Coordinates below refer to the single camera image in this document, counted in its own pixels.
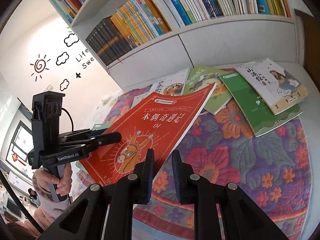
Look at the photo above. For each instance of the white bookshelf cabinet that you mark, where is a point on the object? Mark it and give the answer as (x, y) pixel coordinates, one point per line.
(218, 41)

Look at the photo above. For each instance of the brown wooden sideboard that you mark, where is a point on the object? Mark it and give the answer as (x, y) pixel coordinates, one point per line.
(310, 30)

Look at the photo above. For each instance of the white wisdom stories book one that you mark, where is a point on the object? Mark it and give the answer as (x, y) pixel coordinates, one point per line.
(137, 99)

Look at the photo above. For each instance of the red Pinocchio book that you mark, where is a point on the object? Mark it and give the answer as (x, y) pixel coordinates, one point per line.
(159, 122)

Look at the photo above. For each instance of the white monkey mythology book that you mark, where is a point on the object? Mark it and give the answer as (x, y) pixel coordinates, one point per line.
(172, 84)

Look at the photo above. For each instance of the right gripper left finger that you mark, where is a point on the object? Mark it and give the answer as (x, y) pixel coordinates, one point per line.
(105, 212)

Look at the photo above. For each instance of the dark green cover book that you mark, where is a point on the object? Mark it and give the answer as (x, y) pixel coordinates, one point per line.
(256, 111)

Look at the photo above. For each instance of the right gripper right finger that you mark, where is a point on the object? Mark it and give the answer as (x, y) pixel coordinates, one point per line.
(221, 212)

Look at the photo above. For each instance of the white lady mythology book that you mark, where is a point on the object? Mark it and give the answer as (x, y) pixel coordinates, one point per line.
(279, 89)

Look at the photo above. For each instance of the floral woven tablecloth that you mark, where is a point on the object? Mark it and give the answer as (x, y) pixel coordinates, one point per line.
(273, 169)

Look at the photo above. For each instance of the row of shelved books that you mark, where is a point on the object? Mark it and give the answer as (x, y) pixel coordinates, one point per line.
(139, 21)

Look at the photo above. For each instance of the person's pink sleeve forearm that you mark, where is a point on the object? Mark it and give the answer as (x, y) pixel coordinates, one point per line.
(45, 215)

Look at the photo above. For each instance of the green poetry book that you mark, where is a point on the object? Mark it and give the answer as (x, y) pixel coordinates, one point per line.
(96, 126)

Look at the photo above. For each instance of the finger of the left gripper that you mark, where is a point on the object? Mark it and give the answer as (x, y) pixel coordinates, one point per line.
(97, 132)
(103, 140)

